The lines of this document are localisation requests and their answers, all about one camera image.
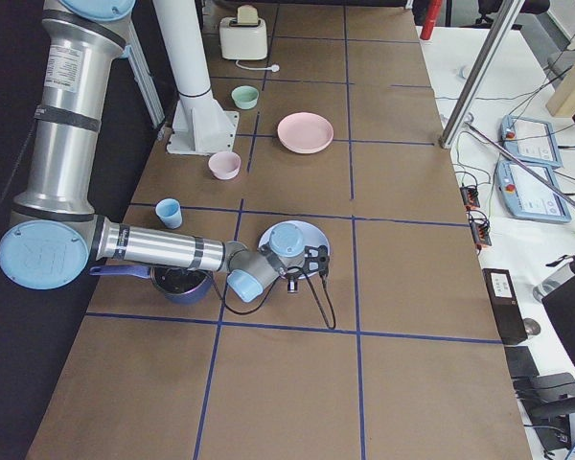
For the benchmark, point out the black box with label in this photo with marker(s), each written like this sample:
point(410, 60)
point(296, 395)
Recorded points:
point(504, 304)

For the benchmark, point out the light blue cup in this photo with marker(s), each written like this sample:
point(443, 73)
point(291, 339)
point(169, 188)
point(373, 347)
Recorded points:
point(168, 210)

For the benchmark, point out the aluminium frame post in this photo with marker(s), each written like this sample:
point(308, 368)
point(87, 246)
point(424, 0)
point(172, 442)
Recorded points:
point(502, 26)

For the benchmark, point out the pink bowl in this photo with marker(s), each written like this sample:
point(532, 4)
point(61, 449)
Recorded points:
point(224, 165)

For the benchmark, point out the grabber stick green handle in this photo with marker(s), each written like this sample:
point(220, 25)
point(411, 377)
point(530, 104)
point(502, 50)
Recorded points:
point(506, 154)

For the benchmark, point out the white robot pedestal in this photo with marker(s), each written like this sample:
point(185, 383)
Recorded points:
point(200, 126)

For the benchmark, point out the red cylinder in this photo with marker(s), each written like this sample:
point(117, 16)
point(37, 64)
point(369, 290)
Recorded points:
point(432, 12)

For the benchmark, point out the teach pendant tablet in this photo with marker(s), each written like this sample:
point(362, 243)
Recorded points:
point(525, 197)
point(530, 140)

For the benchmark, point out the green bowl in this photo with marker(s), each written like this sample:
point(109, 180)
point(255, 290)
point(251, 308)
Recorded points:
point(245, 97)

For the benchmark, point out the dark blue saucepan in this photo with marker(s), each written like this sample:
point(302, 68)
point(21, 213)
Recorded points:
point(178, 285)

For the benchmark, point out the pink plate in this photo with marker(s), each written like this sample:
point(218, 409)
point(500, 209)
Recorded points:
point(305, 132)

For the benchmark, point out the toast slice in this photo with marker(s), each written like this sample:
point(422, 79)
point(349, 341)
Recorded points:
point(247, 16)

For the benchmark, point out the far teach pendant tablet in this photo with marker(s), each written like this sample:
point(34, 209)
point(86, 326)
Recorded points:
point(530, 140)

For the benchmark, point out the blue plate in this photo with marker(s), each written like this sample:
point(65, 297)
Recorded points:
point(312, 235)

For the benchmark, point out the cream toaster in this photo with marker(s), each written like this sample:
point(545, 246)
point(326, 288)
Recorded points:
point(242, 42)

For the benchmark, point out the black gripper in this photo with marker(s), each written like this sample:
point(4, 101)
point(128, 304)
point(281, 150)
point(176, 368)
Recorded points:
point(292, 280)

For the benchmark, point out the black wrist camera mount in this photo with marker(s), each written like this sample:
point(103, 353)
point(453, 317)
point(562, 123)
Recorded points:
point(317, 260)

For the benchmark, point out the orange black connector block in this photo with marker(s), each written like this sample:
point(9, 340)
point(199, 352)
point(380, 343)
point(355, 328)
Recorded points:
point(470, 197)

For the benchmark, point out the near teach pendant tablet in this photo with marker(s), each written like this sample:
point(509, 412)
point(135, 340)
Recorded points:
point(525, 197)

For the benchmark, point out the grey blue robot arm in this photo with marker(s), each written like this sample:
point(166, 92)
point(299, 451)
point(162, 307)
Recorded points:
point(54, 230)

